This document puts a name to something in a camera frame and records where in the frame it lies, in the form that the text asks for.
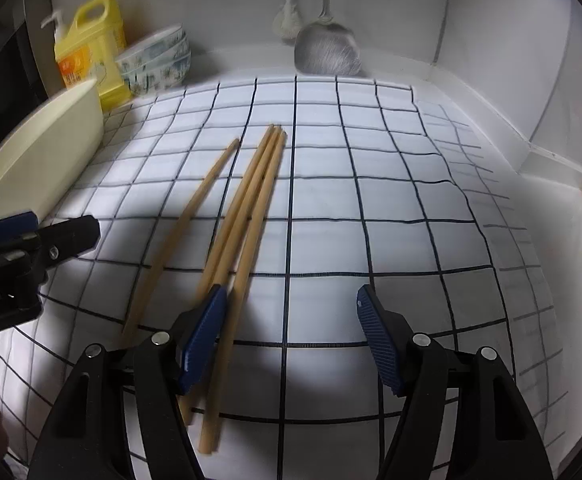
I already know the wooden chopstick eight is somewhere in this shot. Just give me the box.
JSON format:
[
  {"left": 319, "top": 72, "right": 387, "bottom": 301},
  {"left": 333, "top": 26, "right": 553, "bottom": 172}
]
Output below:
[{"left": 120, "top": 138, "right": 242, "bottom": 348}]

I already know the wooden chopstick six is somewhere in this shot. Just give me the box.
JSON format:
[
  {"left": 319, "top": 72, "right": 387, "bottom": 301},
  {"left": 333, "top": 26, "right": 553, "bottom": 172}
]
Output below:
[{"left": 198, "top": 126, "right": 287, "bottom": 455}]

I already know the wooden chopstick ten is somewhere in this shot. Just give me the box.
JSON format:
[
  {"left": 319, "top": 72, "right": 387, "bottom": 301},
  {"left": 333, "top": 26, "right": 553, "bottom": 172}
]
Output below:
[{"left": 179, "top": 125, "right": 287, "bottom": 453}]

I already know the wooden chopstick nine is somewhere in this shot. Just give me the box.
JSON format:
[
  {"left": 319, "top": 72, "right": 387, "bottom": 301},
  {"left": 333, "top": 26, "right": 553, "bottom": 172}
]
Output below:
[{"left": 193, "top": 125, "right": 275, "bottom": 304}]

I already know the large cream bowl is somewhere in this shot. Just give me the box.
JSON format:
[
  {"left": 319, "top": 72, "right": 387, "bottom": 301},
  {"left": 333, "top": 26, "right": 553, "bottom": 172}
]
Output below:
[{"left": 0, "top": 79, "right": 104, "bottom": 221}]

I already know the white grid pattern cloth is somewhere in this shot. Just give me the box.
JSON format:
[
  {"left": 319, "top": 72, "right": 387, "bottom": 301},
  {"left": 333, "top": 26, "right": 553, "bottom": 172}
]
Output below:
[{"left": 0, "top": 76, "right": 566, "bottom": 479}]

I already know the yellow dish soap bottle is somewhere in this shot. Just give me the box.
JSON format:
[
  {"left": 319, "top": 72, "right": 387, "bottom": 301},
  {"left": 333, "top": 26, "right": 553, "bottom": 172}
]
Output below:
[{"left": 54, "top": 0, "right": 131, "bottom": 112}]

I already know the bottom floral ceramic bowl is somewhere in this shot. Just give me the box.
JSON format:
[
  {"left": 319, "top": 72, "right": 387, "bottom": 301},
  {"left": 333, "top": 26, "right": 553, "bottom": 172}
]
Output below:
[{"left": 121, "top": 68, "right": 188, "bottom": 96}]

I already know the floral ceramic bowl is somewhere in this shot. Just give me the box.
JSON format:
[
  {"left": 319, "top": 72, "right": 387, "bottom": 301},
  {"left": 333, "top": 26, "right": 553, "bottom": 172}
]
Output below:
[
  {"left": 121, "top": 37, "right": 191, "bottom": 77},
  {"left": 114, "top": 25, "right": 186, "bottom": 73},
  {"left": 121, "top": 68, "right": 188, "bottom": 96}
]

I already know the top floral ceramic bowl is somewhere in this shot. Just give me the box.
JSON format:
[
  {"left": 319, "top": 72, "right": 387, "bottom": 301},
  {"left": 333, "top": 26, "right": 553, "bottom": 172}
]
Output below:
[{"left": 114, "top": 25, "right": 186, "bottom": 73}]

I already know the white pump soap bottle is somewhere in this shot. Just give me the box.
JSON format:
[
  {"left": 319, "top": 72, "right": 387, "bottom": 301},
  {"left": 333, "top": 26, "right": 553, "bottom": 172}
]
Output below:
[{"left": 41, "top": 9, "right": 68, "bottom": 44}]

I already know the middle floral ceramic bowl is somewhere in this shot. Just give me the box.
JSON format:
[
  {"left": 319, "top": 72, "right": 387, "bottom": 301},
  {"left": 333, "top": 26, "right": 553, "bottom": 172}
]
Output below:
[{"left": 121, "top": 37, "right": 191, "bottom": 77}]

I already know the steel spatula turner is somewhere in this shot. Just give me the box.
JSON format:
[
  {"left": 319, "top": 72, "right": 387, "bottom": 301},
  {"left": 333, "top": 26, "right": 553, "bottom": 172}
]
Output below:
[{"left": 293, "top": 0, "right": 363, "bottom": 77}]

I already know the white dish brush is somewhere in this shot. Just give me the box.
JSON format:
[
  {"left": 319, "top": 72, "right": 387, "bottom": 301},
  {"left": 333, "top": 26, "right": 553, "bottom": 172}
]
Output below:
[{"left": 271, "top": 0, "right": 302, "bottom": 44}]

